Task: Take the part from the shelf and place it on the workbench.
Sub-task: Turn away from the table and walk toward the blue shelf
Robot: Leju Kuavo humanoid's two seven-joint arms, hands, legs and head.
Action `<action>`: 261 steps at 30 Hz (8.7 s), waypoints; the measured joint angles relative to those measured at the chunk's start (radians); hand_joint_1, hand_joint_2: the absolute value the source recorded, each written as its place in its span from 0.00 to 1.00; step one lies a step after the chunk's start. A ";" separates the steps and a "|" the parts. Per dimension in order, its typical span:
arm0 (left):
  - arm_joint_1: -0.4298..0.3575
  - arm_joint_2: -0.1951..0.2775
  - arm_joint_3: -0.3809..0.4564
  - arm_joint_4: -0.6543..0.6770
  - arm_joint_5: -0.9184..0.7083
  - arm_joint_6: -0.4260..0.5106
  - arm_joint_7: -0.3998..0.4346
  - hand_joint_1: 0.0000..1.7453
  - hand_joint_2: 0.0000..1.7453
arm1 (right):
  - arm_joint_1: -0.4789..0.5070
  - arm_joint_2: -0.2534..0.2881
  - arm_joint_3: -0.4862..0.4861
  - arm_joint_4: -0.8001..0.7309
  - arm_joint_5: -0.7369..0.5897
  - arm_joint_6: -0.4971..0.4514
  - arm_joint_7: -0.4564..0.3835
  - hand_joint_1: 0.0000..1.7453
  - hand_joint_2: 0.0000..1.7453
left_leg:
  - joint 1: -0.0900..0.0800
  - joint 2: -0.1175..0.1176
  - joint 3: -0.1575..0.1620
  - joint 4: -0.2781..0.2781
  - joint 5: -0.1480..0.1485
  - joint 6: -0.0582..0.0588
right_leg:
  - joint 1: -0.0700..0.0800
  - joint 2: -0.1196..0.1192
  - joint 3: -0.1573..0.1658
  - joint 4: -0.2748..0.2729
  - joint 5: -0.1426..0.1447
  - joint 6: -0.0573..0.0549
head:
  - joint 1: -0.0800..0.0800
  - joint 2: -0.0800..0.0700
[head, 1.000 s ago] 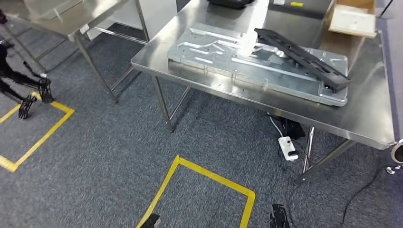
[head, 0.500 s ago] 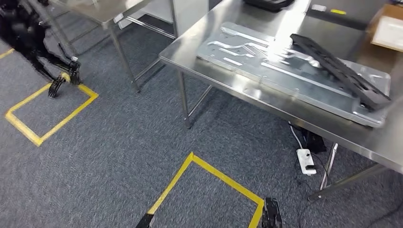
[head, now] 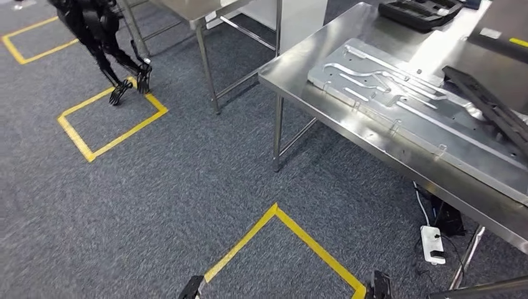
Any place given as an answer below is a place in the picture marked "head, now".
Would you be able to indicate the long black plastic part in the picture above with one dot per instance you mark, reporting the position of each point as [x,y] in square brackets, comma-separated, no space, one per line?
[486,103]

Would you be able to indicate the stainless steel workbench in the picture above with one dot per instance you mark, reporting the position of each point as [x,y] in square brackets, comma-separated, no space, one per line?
[309,86]

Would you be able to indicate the stamped sheet metal panel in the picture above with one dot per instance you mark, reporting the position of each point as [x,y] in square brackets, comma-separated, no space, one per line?
[412,119]

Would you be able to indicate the white power strip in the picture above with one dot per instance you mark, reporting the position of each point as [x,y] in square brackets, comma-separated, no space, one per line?
[432,245]

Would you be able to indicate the black power adapter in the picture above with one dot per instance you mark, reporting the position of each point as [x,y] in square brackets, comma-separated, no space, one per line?
[449,218]

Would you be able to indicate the open black foam case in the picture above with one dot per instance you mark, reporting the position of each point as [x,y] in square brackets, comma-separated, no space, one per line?
[416,14]

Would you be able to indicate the black humanoid robot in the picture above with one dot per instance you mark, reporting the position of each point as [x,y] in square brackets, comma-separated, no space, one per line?
[90,24]

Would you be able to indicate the grey laptop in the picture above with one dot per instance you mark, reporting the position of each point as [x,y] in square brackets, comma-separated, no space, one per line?
[503,20]

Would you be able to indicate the steel frame side table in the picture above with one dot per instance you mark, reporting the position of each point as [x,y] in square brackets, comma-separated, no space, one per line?
[204,62]

